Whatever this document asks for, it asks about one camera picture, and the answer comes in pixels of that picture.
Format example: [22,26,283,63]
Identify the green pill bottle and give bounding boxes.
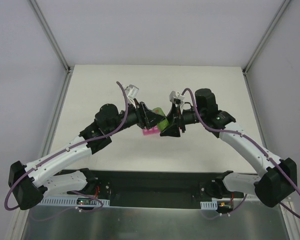
[152,107,169,132]

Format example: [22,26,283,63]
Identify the pink weekly pill organizer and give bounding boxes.
[142,126,161,136]

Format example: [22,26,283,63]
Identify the white cable duct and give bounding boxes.
[200,200,218,211]
[38,196,110,208]

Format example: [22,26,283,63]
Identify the aluminium frame post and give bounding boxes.
[242,0,293,76]
[27,0,71,73]

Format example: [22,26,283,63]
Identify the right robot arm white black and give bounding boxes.
[160,88,297,208]

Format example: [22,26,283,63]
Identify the left aluminium frame post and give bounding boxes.
[27,0,71,73]

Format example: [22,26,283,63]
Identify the left white cable duct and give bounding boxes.
[38,196,110,208]

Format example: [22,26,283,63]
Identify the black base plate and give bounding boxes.
[59,167,256,208]

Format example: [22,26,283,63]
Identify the right white cable duct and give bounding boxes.
[200,200,218,211]

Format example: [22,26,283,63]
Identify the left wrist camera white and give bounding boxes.
[124,84,139,104]

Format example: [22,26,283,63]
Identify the right aluminium frame post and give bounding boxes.
[242,0,293,76]

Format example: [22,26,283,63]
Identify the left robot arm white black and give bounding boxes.
[8,101,164,210]

